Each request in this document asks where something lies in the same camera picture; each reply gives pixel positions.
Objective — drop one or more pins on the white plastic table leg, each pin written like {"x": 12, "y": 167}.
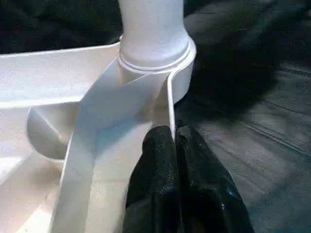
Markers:
{"x": 153, "y": 29}

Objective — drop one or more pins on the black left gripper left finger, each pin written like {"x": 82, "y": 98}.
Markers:
{"x": 155, "y": 184}

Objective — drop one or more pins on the white plastic table top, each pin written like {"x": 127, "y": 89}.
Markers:
{"x": 48, "y": 82}

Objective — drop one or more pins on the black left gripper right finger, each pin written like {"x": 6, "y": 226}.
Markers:
{"x": 206, "y": 194}

